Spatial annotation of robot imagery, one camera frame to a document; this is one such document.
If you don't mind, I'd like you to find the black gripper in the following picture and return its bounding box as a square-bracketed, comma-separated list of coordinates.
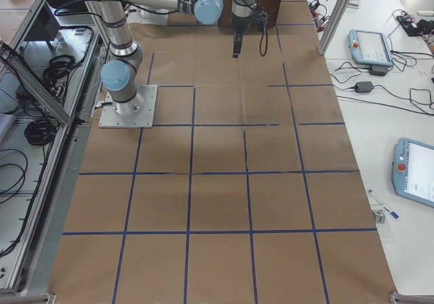
[231, 10, 254, 58]

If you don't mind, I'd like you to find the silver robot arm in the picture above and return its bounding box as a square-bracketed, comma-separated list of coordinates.
[83, 0, 268, 117]

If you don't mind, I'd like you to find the dark wooden drawer cabinet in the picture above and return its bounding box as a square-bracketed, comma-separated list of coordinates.
[218, 0, 281, 29]

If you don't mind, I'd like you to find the upper teach pendant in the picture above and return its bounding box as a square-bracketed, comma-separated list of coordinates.
[348, 29, 393, 68]

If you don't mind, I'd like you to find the teach pendant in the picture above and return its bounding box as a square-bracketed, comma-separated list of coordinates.
[392, 138, 434, 207]
[348, 29, 393, 68]

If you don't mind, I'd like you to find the black power brick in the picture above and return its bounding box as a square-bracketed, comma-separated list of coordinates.
[354, 81, 374, 94]

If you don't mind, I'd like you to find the white pen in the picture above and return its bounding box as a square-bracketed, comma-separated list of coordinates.
[368, 189, 384, 205]

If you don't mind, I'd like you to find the lower teach pendant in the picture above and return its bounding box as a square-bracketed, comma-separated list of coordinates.
[392, 138, 434, 207]

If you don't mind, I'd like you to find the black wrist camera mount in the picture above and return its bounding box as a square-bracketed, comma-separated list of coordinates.
[254, 3, 269, 33]

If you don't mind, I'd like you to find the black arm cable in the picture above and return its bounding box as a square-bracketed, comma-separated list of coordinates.
[252, 1, 269, 58]

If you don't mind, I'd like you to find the aluminium frame post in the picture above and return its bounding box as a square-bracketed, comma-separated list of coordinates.
[317, 0, 350, 56]

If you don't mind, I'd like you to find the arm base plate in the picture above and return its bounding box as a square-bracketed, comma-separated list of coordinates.
[98, 85, 158, 128]

